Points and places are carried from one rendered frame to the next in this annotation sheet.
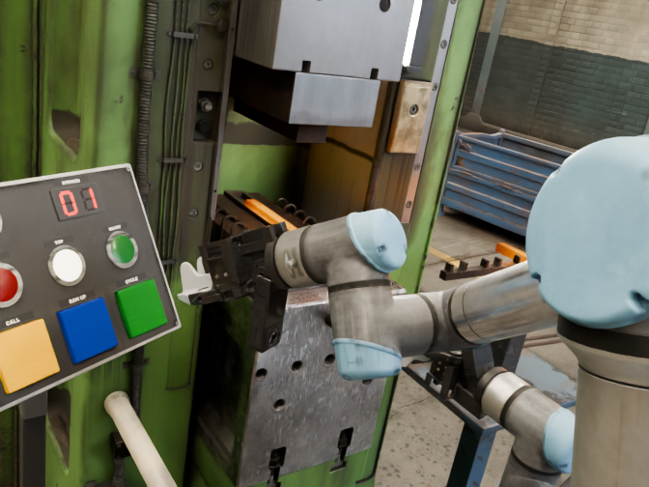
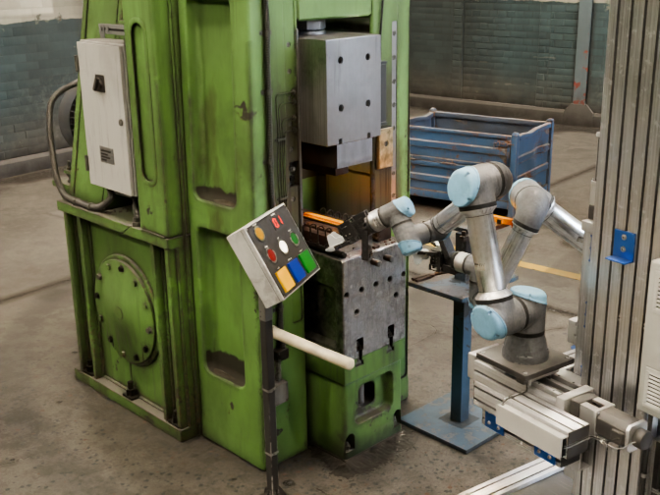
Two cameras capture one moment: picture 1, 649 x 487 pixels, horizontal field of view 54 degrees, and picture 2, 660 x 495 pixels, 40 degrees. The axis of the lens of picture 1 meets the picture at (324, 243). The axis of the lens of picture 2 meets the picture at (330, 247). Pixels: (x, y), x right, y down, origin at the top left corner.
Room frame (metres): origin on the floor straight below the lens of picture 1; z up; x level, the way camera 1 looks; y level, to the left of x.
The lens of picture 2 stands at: (-2.22, 0.55, 2.07)
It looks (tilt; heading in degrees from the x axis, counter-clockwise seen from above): 18 degrees down; 353
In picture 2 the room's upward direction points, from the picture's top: 1 degrees counter-clockwise
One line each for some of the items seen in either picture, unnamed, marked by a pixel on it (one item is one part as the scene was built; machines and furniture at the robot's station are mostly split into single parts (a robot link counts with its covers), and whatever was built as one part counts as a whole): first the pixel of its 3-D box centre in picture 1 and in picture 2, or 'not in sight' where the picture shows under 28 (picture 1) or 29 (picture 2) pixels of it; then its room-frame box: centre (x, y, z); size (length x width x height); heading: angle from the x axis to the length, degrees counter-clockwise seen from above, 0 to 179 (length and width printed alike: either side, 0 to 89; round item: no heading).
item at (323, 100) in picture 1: (282, 81); (318, 145); (1.43, 0.15, 1.32); 0.42 x 0.20 x 0.10; 37
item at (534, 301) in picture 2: not in sight; (525, 307); (0.37, -0.39, 0.98); 0.13 x 0.12 x 0.14; 120
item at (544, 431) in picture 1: (547, 431); (480, 268); (0.79, -0.36, 0.98); 0.11 x 0.08 x 0.09; 37
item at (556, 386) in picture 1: (494, 378); (464, 280); (1.41, -0.47, 0.70); 0.40 x 0.30 x 0.02; 126
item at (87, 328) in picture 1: (87, 329); (296, 270); (0.80, 0.31, 1.01); 0.07 x 0.05 x 0.07; 152
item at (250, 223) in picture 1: (261, 235); (319, 230); (1.43, 0.15, 0.96); 0.42 x 0.20 x 0.09; 37
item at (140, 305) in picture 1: (140, 308); (306, 261); (0.88, 0.26, 1.01); 0.07 x 0.05 x 0.07; 152
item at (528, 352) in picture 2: not in sight; (525, 341); (0.38, -0.39, 0.87); 0.15 x 0.15 x 0.10
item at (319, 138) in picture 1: (277, 113); (316, 161); (1.47, 0.16, 1.24); 0.30 x 0.07 x 0.06; 37
